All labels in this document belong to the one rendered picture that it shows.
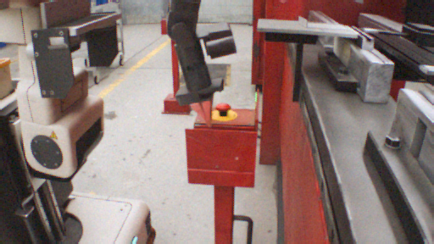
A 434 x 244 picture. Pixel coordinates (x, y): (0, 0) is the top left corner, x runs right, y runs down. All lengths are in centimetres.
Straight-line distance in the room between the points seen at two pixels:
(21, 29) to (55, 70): 16
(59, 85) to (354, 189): 62
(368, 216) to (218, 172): 44
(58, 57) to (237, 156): 45
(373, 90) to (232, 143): 34
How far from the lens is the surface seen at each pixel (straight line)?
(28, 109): 87
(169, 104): 281
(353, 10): 185
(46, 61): 77
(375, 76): 75
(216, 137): 72
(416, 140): 53
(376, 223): 41
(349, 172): 49
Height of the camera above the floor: 113
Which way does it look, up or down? 25 degrees down
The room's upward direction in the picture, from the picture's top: straight up
